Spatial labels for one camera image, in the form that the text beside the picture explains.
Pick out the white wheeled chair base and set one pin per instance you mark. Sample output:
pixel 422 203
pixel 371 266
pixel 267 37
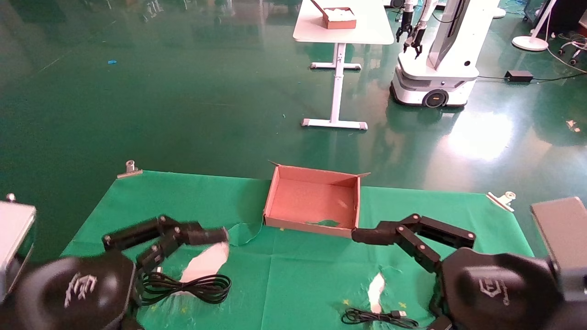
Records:
pixel 573 46

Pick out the white pedestal table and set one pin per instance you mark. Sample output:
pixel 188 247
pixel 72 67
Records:
pixel 362 27

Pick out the small brown cardboard box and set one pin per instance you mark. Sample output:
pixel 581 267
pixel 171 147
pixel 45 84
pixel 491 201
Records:
pixel 339 24

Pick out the green table cloth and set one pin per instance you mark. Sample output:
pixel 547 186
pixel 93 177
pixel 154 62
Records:
pixel 298 275

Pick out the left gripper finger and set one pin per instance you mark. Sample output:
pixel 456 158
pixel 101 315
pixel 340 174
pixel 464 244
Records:
pixel 202 236
pixel 133 233

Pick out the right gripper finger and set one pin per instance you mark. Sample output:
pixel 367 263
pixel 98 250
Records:
pixel 449 231
pixel 419 252

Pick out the small black robot gripper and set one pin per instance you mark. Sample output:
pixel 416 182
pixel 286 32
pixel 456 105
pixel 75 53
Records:
pixel 404 27
pixel 416 39

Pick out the small white round base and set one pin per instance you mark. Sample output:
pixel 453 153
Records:
pixel 499 13

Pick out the white wheeled robot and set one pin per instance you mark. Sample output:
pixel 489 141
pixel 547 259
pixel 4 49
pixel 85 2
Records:
pixel 440 68

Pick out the white packing material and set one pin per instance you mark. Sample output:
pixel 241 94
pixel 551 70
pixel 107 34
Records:
pixel 341 13

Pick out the black power adapter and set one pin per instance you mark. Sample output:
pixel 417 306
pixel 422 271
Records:
pixel 519 76

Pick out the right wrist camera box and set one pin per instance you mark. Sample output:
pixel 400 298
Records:
pixel 559 229

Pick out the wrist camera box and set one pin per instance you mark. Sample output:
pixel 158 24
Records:
pixel 559 229
pixel 13 233

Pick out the white floor stand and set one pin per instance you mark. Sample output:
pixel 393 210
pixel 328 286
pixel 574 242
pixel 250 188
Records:
pixel 529 43

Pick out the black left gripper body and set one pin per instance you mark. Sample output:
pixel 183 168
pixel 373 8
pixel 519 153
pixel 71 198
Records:
pixel 69 293

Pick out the thin white robot arm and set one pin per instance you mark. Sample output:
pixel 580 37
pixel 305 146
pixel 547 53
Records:
pixel 409 5
pixel 429 10

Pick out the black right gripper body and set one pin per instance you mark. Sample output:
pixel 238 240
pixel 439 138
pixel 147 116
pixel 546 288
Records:
pixel 495 293

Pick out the metal binder clip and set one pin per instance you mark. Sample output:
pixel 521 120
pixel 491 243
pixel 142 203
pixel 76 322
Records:
pixel 500 200
pixel 130 172

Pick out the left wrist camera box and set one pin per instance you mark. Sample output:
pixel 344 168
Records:
pixel 13 233

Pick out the open cardboard box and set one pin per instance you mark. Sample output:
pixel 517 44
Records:
pixel 312 201

